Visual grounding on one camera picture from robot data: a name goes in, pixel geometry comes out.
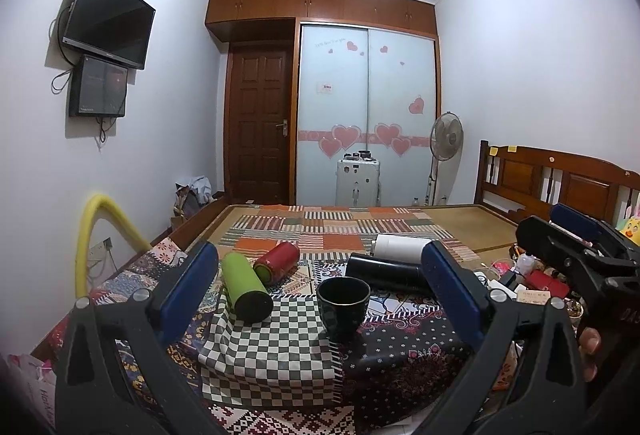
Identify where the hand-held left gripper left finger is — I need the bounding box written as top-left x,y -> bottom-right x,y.
55,242 -> 221,435

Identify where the pink plastic bag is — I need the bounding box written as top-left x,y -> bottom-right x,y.
5,352 -> 58,435

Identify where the patterned quilt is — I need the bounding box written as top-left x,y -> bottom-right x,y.
47,235 -> 361,435

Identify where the yellow plush toy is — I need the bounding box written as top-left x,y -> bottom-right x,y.
614,205 -> 640,244

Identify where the brown wooden door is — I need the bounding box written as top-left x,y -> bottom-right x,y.
226,42 -> 294,206

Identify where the white suitcase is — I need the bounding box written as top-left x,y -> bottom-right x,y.
336,157 -> 380,206

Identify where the patchwork blanket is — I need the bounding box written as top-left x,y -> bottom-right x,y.
216,205 -> 482,267

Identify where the dark glazed cup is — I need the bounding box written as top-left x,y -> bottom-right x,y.
316,276 -> 372,342

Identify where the person's right hand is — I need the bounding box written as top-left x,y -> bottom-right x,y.
579,327 -> 602,383

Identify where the yellow foam tube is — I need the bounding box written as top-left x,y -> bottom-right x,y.
74,194 -> 153,300

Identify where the dark floral cloth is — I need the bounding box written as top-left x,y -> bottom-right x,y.
330,265 -> 506,435

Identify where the wooden bed headboard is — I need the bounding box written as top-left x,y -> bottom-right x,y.
474,140 -> 640,232

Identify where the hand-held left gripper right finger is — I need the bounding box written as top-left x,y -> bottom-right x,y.
420,240 -> 587,435

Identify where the wardrobe with heart stickers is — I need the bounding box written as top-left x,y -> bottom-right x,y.
205,0 -> 441,206

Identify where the black tumbler cup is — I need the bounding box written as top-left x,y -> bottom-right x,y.
345,252 -> 433,293

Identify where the black television cable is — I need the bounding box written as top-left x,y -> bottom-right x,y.
49,4 -> 77,94

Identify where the checkered cloth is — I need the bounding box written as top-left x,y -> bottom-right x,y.
197,290 -> 347,413

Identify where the green tumbler cup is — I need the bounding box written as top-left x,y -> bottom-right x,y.
221,252 -> 274,323

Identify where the bamboo bed mat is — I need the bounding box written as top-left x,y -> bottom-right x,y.
200,204 -> 521,261

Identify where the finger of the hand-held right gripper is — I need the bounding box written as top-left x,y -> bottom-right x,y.
550,203 -> 628,248
516,215 -> 608,281

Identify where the red box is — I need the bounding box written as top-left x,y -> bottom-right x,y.
525,269 -> 570,300

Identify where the standing electric fan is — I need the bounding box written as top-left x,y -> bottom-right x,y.
426,111 -> 465,206

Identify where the pile of clothes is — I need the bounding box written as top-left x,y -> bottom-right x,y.
172,175 -> 217,222

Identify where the red tumbler cup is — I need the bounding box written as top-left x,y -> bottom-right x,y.
252,241 -> 301,286

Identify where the small wall-mounted monitor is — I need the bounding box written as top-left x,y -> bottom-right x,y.
69,55 -> 129,118

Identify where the white tumbler cup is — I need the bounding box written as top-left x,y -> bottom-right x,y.
371,234 -> 447,268

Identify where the wall-mounted television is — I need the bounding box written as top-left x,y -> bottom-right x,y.
61,0 -> 156,70

